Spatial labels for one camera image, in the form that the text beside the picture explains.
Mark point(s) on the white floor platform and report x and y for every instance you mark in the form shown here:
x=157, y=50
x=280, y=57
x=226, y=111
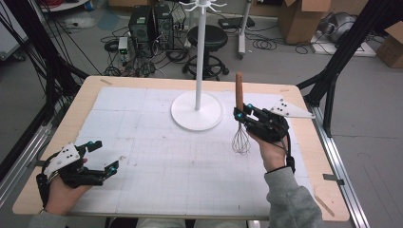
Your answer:
x=361, y=49

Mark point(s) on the person's left hand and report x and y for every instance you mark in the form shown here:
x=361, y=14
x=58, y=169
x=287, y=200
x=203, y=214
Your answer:
x=63, y=198

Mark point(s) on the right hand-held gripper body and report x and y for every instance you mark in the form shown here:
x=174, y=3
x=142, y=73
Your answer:
x=272, y=125

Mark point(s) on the strip of brown tape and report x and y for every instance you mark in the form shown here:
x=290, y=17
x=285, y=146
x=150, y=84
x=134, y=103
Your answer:
x=106, y=82

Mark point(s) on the white grid mat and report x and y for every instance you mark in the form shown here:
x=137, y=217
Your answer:
x=158, y=126

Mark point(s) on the white hook rack stand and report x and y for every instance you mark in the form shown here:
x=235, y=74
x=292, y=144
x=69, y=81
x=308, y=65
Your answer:
x=200, y=63

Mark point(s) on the person's right hand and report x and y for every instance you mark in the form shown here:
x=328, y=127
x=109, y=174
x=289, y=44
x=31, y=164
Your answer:
x=274, y=155

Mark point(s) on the aluminium rail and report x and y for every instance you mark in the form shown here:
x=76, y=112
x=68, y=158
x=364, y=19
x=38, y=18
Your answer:
x=19, y=167
x=334, y=158

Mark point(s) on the large open cardboard box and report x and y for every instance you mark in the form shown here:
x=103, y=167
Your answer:
x=301, y=25

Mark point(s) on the grey round appliance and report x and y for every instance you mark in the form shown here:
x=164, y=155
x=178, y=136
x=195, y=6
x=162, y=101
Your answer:
x=340, y=27

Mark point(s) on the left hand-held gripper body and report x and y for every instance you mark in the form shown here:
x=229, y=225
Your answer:
x=68, y=158

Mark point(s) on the grey metal clamp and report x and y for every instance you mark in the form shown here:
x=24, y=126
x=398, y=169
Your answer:
x=332, y=179

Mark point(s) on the small grey electronics box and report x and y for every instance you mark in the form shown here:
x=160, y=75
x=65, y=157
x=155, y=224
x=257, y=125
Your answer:
x=123, y=47

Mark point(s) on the black computer tower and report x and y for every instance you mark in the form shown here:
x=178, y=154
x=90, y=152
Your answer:
x=139, y=28
x=164, y=27

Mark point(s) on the white cabinet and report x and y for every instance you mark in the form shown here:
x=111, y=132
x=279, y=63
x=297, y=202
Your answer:
x=11, y=38

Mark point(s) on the black round stool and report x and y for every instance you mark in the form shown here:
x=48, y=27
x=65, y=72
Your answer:
x=207, y=36

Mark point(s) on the flat black device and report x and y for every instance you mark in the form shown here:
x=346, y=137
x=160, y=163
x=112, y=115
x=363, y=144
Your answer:
x=236, y=22

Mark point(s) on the small cardboard box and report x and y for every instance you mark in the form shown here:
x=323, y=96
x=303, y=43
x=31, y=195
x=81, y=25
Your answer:
x=393, y=47

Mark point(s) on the thin wooden stick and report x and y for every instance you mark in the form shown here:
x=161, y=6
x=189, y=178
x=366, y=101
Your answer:
x=324, y=205

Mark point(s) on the white round table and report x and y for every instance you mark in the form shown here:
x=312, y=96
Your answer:
x=63, y=6

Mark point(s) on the white stand leg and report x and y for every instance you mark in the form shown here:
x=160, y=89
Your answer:
x=243, y=31

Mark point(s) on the black metal frame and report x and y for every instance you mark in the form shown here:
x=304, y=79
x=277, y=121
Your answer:
x=34, y=31
x=353, y=41

